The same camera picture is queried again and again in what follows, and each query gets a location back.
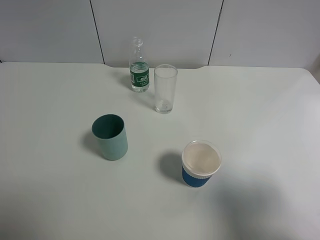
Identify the clear green-label water bottle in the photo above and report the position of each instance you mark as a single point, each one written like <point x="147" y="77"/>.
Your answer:
<point x="138" y="67"/>

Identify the tall clear drinking glass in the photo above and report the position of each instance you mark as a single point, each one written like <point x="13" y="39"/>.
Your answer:
<point x="165" y="80"/>

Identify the blue white paper cup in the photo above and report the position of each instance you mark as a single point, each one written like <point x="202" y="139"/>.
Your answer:
<point x="200" y="159"/>

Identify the teal green plastic cup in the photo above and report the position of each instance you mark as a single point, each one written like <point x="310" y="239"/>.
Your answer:
<point x="110" y="132"/>

